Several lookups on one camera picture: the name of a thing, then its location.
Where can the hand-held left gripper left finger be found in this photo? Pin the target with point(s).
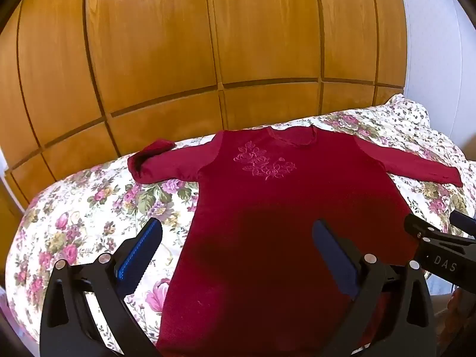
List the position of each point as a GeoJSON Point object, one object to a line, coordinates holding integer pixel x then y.
{"type": "Point", "coordinates": [139, 254]}

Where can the wooden panelled wardrobe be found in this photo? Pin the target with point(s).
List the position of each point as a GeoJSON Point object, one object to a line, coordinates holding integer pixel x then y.
{"type": "Point", "coordinates": [148, 44]}

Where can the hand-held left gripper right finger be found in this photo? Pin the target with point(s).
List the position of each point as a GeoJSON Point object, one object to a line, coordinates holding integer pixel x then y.
{"type": "Point", "coordinates": [334, 256]}

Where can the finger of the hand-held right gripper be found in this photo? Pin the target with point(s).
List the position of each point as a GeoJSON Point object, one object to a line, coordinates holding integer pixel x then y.
{"type": "Point", "coordinates": [418, 225]}
{"type": "Point", "coordinates": [465, 223]}

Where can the dark red embroidered sweater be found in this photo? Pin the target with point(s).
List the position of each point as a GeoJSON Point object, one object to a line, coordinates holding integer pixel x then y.
{"type": "Point", "coordinates": [260, 200]}

